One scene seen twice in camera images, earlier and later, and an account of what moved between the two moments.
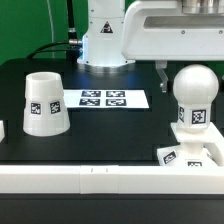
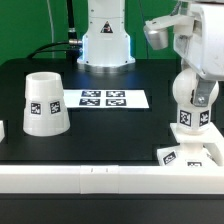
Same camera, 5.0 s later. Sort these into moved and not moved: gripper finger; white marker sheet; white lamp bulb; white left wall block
Moved: gripper finger
Not moved: white left wall block; white lamp bulb; white marker sheet
